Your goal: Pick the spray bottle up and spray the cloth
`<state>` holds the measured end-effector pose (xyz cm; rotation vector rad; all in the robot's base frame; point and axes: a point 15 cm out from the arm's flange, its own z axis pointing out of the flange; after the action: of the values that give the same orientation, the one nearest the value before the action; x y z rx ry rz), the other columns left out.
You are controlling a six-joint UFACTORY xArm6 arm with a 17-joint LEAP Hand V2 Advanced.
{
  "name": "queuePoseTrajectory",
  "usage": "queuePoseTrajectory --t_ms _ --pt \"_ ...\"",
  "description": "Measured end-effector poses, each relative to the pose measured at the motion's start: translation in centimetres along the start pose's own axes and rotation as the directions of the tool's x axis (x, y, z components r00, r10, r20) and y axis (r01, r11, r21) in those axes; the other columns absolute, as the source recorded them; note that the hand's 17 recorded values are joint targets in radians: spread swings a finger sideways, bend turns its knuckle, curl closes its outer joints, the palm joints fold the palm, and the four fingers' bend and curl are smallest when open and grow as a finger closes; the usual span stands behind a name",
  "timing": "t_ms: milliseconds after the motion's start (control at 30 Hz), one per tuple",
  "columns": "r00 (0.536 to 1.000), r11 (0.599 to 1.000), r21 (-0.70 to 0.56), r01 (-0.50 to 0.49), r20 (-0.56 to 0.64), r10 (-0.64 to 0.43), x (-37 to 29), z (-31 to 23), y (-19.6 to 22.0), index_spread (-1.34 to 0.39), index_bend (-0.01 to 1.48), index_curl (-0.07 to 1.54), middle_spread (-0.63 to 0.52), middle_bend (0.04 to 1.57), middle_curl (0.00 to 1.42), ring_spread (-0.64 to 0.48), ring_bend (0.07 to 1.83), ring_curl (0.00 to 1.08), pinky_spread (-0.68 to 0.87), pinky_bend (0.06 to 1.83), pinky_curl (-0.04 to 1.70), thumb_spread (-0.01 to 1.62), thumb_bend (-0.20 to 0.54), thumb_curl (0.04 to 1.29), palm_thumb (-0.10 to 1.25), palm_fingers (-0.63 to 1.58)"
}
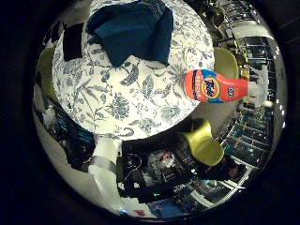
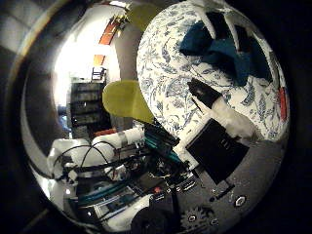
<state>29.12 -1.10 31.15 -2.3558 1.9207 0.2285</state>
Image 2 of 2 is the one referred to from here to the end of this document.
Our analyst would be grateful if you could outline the teal blue towel cloth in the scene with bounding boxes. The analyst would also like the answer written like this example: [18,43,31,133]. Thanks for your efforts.
[178,20,274,87]

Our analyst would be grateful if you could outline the white blue floral tablecloth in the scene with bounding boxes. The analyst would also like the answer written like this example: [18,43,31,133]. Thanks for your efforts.
[136,2,291,151]

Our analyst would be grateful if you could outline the yellow-green chair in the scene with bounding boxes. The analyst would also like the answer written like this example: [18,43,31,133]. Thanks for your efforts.
[101,79,156,125]
[126,3,164,32]

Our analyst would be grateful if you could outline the red-orange low box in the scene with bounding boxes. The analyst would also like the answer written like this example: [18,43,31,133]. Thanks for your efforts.
[94,128,118,137]

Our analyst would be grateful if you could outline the black shelf unit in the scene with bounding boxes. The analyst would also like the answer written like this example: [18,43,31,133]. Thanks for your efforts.
[68,77,110,130]

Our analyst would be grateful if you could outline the small black rack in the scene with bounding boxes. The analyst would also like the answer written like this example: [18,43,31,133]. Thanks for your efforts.
[91,66,108,81]

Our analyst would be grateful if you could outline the small orange board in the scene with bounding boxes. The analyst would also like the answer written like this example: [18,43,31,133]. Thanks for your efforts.
[93,54,107,66]

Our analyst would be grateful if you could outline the long orange board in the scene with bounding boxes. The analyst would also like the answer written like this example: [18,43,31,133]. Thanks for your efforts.
[98,19,121,46]

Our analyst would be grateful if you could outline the black looped cable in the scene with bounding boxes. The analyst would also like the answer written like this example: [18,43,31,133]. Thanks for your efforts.
[53,140,119,174]

